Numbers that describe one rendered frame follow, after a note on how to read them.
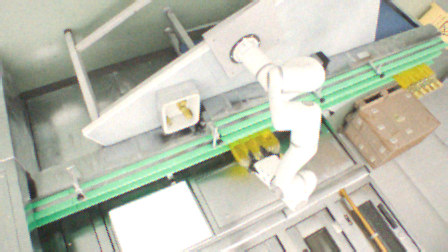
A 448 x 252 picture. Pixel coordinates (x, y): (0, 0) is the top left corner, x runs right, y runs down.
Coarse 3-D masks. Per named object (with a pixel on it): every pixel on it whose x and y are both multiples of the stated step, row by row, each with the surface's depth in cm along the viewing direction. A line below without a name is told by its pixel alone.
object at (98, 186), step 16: (416, 64) 210; (192, 144) 161; (208, 144) 163; (224, 144) 163; (144, 160) 154; (160, 160) 155; (176, 160) 156; (112, 176) 148; (128, 176) 149; (144, 176) 150; (64, 192) 142; (96, 192) 143; (32, 208) 136; (48, 208) 137; (64, 208) 138
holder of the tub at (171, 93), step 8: (192, 80) 146; (168, 88) 142; (176, 88) 143; (184, 88) 143; (192, 88) 143; (160, 96) 139; (168, 96) 140; (176, 96) 140; (184, 96) 141; (160, 104) 140; (160, 112) 147; (160, 120) 155
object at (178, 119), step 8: (192, 96) 141; (168, 104) 138; (192, 104) 154; (168, 112) 155; (176, 112) 158; (192, 112) 159; (176, 120) 158; (184, 120) 159; (192, 120) 159; (168, 128) 155; (176, 128) 156
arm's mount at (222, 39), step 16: (256, 0) 126; (272, 0) 129; (240, 16) 126; (256, 16) 131; (272, 16) 136; (208, 32) 128; (224, 32) 128; (240, 32) 133; (256, 32) 139; (272, 32) 144; (224, 48) 136; (224, 64) 144; (240, 64) 150
